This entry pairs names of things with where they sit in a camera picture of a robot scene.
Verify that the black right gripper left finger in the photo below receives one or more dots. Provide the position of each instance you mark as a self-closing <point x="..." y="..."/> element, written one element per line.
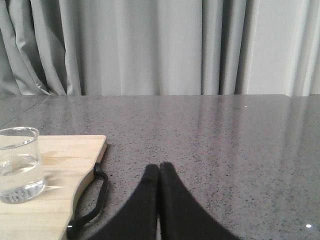
<point x="137" y="219"/>

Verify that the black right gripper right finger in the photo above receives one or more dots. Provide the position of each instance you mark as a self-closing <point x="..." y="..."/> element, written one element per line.
<point x="181" y="216"/>

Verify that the clear glass beaker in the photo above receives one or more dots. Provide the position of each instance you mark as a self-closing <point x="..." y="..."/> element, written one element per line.
<point x="21" y="172"/>

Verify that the light wooden cutting board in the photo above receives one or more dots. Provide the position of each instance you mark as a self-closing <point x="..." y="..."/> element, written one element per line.
<point x="68" y="162"/>

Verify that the grey curtain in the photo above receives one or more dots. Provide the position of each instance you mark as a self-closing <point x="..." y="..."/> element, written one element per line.
<point x="159" y="47"/>

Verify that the black metal board handle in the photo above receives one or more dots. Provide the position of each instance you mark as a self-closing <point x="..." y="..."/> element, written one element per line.
<point x="75" y="225"/>

